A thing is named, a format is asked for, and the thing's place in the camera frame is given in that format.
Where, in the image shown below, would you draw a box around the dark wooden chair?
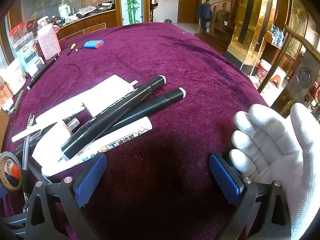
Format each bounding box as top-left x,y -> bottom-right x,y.
257,24 -> 320,119

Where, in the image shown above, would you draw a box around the white paint marker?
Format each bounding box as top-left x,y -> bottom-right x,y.
41,116 -> 153,177

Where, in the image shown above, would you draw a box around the olive green marker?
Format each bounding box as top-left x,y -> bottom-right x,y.
7,90 -> 25,114

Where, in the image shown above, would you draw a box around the dark blue jacket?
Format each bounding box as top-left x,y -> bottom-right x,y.
195,3 -> 213,32

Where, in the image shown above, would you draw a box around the wooden sideboard counter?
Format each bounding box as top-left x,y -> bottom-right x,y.
57,9 -> 118,42

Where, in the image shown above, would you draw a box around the cardboard tray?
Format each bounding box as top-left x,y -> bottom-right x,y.
0,109 -> 10,151

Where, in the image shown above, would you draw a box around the blue white printed can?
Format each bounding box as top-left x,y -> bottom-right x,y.
15,45 -> 46,77

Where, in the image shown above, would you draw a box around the white kettle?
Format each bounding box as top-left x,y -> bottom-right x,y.
58,3 -> 71,18

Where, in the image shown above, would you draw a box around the black tape roll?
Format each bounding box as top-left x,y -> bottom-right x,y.
0,151 -> 23,193

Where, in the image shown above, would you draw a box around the person's right hand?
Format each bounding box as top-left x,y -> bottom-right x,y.
229,103 -> 320,240

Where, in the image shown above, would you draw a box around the clear gel pen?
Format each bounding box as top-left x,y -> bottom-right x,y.
22,113 -> 35,200

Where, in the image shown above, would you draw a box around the white plastic jar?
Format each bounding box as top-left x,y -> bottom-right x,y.
0,59 -> 27,95

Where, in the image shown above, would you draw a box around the white paint bucket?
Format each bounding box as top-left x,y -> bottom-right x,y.
257,59 -> 272,79

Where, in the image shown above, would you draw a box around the wooden staircase railing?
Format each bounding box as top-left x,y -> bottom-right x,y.
200,0 -> 243,55

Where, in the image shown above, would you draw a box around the wooden door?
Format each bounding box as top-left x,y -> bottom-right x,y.
178,0 -> 203,24

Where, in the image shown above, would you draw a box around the black marker green cap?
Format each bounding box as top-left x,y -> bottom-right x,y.
32,54 -> 61,80

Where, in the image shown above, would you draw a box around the clear jar red lid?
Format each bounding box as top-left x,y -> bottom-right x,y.
9,22 -> 28,47

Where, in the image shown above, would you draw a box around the golden pillar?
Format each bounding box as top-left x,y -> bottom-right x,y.
237,0 -> 278,46

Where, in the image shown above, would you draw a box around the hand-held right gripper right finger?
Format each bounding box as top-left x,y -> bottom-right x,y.
209,154 -> 295,240

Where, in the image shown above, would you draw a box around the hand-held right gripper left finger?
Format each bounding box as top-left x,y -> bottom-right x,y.
24,153 -> 107,240

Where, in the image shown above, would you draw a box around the pink cup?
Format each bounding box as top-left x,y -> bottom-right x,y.
37,16 -> 62,60

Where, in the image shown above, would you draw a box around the black elastic loop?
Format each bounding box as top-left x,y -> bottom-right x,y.
58,64 -> 80,77

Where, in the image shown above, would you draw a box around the bamboo painted panel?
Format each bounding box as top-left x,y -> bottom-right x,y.
120,0 -> 148,26

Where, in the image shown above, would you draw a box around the orange capped glue bottle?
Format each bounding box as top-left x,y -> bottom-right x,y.
4,159 -> 22,180

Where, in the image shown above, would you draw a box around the blue rectangular case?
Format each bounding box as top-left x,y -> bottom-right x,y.
84,40 -> 104,49

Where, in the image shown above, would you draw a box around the white stylus pen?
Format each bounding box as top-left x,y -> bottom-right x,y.
11,127 -> 44,142

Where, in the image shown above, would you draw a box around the black marker grey caps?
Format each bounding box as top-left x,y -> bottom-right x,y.
100,87 -> 187,140
61,76 -> 167,162

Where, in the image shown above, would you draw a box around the black marker teal cap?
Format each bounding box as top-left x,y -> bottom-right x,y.
26,57 -> 59,91

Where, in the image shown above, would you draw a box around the white paper packet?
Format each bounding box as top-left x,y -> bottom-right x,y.
35,74 -> 139,125

